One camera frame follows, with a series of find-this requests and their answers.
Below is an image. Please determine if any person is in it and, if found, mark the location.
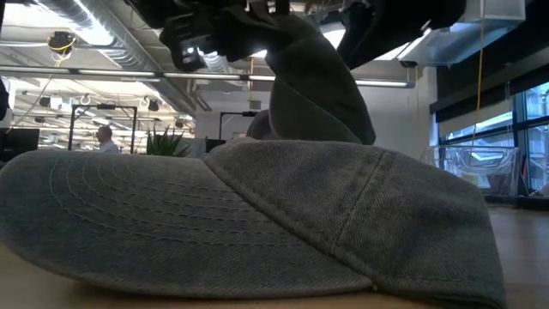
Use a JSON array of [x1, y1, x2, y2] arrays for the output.
[[94, 125, 120, 155]]

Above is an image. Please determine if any silver rectangular ventilation duct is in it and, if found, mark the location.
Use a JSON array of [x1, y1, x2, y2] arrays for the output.
[[377, 0, 527, 65]]

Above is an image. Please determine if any clear plastic bin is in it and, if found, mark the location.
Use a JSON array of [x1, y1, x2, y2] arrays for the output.
[[422, 144, 522, 198]]

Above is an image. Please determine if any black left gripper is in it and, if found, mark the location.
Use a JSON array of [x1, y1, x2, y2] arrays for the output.
[[159, 3, 280, 72]]

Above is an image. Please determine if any black frame stand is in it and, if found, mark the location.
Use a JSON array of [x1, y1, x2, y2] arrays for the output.
[[219, 110, 259, 141], [67, 102, 138, 152]]

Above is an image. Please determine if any green potted plant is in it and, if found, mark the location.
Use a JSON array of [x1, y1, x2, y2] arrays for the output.
[[145, 125, 190, 158]]

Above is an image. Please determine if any long white strip light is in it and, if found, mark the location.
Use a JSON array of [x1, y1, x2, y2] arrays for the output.
[[0, 64, 415, 89]]

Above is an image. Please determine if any blue-grey denim baseball cap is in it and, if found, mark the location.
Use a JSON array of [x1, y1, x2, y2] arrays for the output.
[[0, 136, 508, 309]]

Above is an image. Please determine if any dark grey baseball cap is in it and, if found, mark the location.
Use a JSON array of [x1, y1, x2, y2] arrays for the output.
[[246, 15, 377, 146]]

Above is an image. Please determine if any dark computer monitor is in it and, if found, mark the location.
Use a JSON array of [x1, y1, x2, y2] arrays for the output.
[[0, 127, 40, 163]]

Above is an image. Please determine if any yellow hanging cable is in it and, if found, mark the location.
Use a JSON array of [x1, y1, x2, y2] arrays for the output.
[[470, 0, 486, 145]]

